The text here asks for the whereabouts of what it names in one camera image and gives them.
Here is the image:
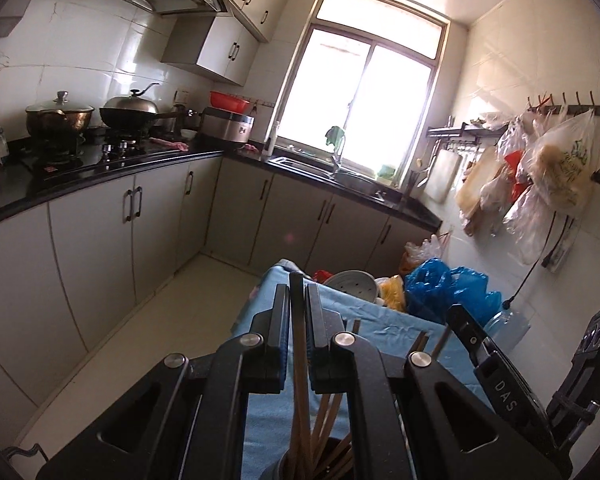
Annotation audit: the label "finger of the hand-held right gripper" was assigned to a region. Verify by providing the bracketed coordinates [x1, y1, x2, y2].
[447, 303, 557, 457]

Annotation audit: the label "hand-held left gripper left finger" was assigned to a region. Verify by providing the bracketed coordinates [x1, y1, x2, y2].
[36, 283, 292, 480]

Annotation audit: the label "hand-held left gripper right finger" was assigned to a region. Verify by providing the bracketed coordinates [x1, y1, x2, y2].
[304, 282, 563, 480]

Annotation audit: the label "dark-tipped wooden chopstick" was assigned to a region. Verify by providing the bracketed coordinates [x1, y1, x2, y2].
[431, 324, 454, 362]
[288, 270, 314, 480]

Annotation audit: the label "bunch of wooden chopsticks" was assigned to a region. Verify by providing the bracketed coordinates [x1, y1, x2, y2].
[286, 317, 432, 480]

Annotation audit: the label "black chopstick holder cup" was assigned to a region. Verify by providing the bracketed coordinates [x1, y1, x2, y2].
[257, 435, 357, 480]

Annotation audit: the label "white perforated bowl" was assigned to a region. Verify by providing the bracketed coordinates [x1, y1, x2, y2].
[324, 269, 381, 306]

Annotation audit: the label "clear plastic jug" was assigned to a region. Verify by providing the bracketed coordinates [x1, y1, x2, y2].
[482, 304, 532, 357]

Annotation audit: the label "blue tablecloth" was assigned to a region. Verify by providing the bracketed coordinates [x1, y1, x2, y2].
[230, 258, 497, 480]

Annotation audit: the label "yellow plastic bag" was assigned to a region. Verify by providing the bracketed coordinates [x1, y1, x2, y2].
[377, 274, 409, 312]

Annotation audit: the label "blue plastic bag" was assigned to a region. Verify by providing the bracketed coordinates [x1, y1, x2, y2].
[404, 257, 502, 327]

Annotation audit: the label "white power strip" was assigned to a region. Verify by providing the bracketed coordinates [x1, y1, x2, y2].
[542, 214, 582, 274]

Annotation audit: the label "steel sink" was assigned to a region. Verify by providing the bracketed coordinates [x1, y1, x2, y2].
[269, 154, 387, 202]

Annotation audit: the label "clear hanging plastic bag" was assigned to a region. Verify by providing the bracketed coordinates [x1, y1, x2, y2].
[502, 184, 557, 267]

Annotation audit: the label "steel faucet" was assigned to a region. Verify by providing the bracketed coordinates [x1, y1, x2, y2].
[329, 132, 349, 174]

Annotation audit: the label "green cloth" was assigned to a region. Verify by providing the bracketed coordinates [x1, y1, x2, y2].
[324, 125, 348, 149]

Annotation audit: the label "white cutting board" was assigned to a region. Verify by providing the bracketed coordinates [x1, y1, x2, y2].
[422, 149, 464, 205]

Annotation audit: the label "wooden cutting board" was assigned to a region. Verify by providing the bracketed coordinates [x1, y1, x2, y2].
[454, 144, 502, 237]

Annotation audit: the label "grey base cabinets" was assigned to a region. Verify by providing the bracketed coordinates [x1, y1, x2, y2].
[0, 152, 432, 413]

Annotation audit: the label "silver rice cooker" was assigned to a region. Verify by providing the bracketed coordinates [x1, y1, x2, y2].
[199, 106, 255, 146]

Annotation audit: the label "pink cloth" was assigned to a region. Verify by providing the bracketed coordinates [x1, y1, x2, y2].
[149, 136, 190, 152]

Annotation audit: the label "red hanging plastic bag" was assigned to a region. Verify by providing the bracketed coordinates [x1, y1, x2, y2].
[502, 149, 529, 202]

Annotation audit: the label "red plastic basin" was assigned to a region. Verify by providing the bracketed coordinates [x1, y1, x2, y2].
[209, 90, 251, 115]

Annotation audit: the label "white bag with green print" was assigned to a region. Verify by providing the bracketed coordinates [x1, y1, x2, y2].
[527, 109, 599, 214]

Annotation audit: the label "black kitchen countertop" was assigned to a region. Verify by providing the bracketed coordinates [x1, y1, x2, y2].
[0, 144, 444, 234]

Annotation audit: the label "kitchen window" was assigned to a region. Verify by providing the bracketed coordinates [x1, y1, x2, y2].
[274, 0, 452, 187]

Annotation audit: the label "black wok with lid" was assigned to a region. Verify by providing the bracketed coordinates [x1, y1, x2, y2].
[98, 82, 182, 132]

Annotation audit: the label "gas stove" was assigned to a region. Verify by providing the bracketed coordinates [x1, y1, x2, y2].
[22, 127, 149, 172]

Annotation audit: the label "steel pot with lid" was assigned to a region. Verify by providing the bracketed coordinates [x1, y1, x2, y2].
[24, 90, 95, 142]

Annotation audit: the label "black power cable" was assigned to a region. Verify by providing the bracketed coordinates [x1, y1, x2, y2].
[499, 209, 562, 312]

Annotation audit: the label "metal wall shelf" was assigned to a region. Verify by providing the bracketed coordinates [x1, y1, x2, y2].
[426, 121, 512, 142]

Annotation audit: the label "low grey wall cabinet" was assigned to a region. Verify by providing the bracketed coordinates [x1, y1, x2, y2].
[160, 14, 261, 87]

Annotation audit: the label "wall hook rail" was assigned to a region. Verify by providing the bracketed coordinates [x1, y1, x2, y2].
[524, 90, 600, 117]

